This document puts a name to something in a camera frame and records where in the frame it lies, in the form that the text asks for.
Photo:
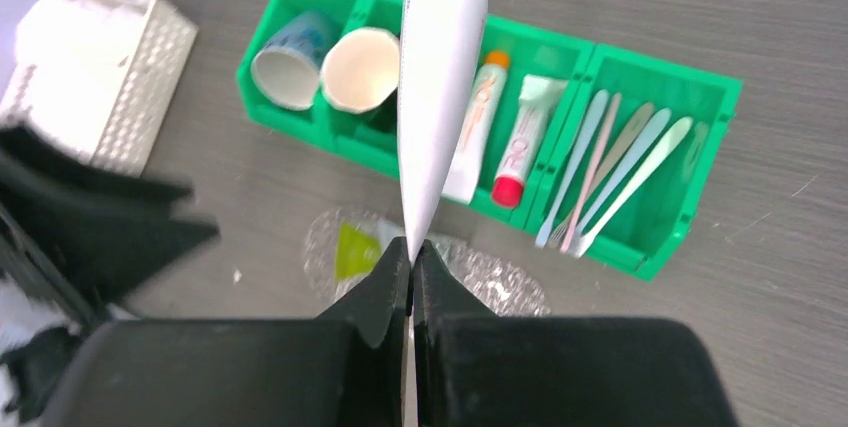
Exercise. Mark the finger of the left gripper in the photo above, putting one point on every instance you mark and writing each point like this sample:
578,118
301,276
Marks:
86,253
25,147

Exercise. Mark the pale mint toothpaste tube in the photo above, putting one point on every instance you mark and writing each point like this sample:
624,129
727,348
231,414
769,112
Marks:
440,44

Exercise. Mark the white red-cap toothpaste tube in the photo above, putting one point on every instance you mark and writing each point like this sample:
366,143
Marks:
539,97

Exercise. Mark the white orange-print toothpaste tube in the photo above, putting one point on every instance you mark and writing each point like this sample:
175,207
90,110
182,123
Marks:
466,164

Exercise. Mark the pale blue toothbrush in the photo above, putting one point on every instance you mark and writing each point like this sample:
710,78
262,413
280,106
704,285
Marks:
642,142

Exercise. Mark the white cloth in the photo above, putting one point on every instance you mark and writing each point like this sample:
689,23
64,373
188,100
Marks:
78,49

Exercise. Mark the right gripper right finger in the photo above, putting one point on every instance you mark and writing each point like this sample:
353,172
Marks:
443,311

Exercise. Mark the dark green mug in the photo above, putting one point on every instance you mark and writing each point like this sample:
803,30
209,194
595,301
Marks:
361,70

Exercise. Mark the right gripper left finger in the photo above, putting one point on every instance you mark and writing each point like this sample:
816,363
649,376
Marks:
378,309

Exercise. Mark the light blue toothbrush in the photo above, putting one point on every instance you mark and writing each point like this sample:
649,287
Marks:
578,147

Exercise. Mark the green compartment bin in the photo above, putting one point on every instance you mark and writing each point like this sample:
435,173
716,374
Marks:
646,229

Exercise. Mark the blue mug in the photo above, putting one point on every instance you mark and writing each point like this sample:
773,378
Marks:
287,67

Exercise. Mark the yellow-green toothpaste tube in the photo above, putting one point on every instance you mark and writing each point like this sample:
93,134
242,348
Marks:
358,250

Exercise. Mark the pink toothbrush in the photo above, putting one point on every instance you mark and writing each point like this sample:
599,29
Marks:
595,159

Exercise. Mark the beige toothbrush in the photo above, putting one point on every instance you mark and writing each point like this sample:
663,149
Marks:
613,154

